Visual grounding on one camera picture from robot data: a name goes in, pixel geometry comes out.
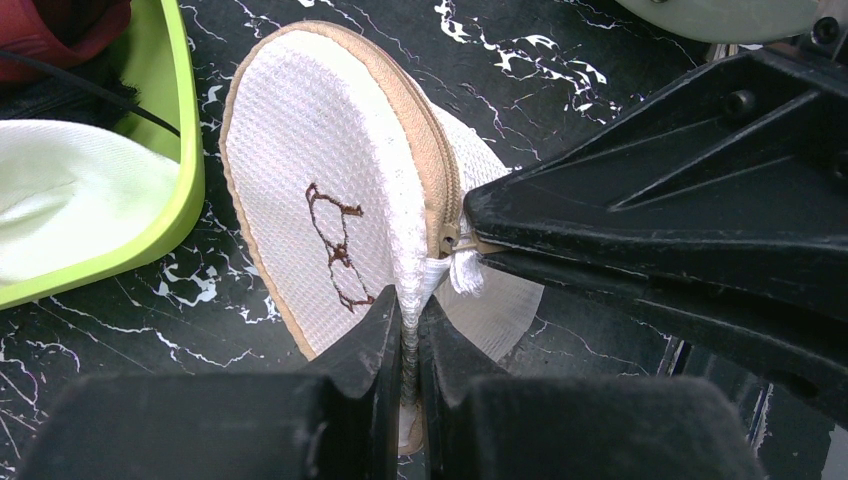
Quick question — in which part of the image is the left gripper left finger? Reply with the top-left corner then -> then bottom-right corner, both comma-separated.
19,286 -> 401,479

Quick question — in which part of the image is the white cylindrical drum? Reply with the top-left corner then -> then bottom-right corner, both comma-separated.
618,0 -> 819,44

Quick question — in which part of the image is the pale green bra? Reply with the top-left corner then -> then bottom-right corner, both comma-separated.
1,119 -> 179,287

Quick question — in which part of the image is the white mesh laundry bag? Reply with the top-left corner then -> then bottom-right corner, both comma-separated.
219,20 -> 544,455

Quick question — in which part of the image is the green plastic basket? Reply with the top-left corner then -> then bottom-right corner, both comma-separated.
1,1 -> 204,308

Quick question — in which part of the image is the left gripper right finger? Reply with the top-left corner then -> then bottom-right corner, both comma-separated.
419,300 -> 765,479

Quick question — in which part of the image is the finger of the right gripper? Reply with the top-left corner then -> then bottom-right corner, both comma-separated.
465,49 -> 847,318
483,251 -> 847,427

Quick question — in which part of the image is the dark red bra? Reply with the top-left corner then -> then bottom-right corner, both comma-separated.
1,0 -> 131,69

